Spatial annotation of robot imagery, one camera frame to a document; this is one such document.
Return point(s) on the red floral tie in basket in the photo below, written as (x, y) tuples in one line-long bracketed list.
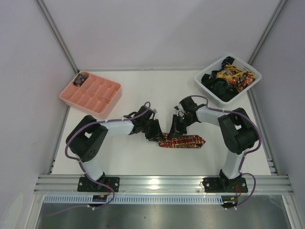
[(242, 82)]

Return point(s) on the yellow patterned tie in basket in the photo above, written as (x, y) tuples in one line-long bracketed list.
[(230, 71)]

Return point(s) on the white slotted cable duct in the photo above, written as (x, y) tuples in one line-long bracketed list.
[(134, 199)]

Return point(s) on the red multicolour patterned tie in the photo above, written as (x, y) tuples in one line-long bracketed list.
[(184, 141)]

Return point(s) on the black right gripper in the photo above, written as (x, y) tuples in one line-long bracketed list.
[(177, 125)]

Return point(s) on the aluminium front rail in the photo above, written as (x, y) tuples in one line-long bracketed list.
[(158, 185)]

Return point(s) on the pink compartment tray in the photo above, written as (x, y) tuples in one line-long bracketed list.
[(97, 96)]

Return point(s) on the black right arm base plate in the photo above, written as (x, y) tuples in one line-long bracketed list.
[(224, 185)]

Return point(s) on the white perforated plastic basket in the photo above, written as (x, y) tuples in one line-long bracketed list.
[(217, 66)]

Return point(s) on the rolled dark tie in tray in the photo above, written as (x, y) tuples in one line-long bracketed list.
[(80, 79)]

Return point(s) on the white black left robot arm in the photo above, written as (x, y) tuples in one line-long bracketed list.
[(85, 141)]

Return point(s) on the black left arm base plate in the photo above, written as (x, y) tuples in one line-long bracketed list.
[(86, 185)]

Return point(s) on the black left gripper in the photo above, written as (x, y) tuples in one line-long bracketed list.
[(152, 130)]

